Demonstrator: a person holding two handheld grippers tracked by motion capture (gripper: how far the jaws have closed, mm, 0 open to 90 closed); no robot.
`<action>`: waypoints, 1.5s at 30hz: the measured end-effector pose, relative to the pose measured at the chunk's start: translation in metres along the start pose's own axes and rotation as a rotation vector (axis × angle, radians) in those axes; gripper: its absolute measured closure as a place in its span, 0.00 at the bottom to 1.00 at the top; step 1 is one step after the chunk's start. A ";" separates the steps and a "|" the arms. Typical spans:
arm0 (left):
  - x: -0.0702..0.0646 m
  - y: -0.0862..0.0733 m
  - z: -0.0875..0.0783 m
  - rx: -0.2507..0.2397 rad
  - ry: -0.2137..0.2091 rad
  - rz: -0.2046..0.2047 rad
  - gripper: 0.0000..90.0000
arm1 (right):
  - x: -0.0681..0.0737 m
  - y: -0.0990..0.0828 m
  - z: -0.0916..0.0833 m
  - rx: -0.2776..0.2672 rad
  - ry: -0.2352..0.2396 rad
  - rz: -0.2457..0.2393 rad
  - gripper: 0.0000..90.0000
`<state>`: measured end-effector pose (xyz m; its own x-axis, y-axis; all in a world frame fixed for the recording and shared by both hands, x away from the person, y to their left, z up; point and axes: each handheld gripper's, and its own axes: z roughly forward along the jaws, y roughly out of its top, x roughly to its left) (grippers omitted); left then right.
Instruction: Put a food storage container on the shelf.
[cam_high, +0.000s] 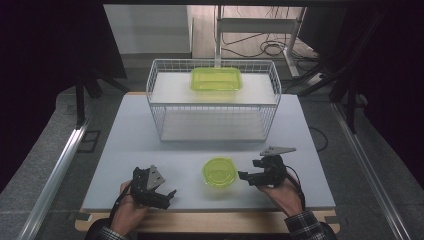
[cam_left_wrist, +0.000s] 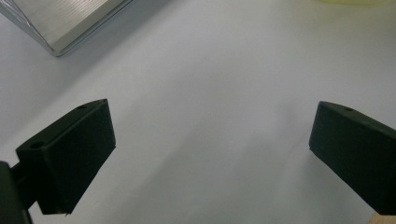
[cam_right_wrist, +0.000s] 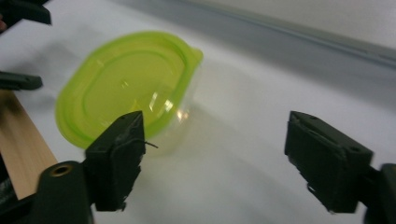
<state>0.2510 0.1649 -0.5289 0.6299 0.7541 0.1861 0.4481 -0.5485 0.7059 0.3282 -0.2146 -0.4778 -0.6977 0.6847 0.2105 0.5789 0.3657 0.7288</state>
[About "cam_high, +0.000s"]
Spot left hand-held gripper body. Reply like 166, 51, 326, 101
129, 164, 172, 211

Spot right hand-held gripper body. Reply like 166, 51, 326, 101
247, 145, 297, 188

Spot round green plastic container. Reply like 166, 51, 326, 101
200, 156, 239, 189

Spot white wire rack shelf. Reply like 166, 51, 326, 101
145, 58, 283, 144

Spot rectangular green plastic container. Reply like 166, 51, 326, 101
189, 66, 244, 93

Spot person's right hand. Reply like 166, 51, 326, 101
257, 173, 305, 218

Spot person's left hand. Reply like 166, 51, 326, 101
110, 179, 152, 237

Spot black metal stand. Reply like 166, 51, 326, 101
73, 71, 132, 129
297, 9, 393, 135

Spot white power strip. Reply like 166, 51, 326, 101
305, 72, 327, 87

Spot white cabinet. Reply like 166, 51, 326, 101
102, 4, 195, 60

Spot dark curtain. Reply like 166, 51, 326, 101
346, 4, 424, 189
0, 0, 128, 194

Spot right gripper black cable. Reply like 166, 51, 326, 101
284, 164, 307, 212

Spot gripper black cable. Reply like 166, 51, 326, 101
284, 164, 307, 212
107, 183, 133, 223

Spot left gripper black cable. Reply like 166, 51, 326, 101
107, 183, 133, 223

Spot thin black floor cable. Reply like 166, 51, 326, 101
308, 125, 330, 153

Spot aluminium rail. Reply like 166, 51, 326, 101
330, 101, 415, 240
15, 121, 92, 240

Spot black cables on floor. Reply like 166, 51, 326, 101
220, 31, 322, 63

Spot white desk frame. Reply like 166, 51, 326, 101
214, 4, 308, 78

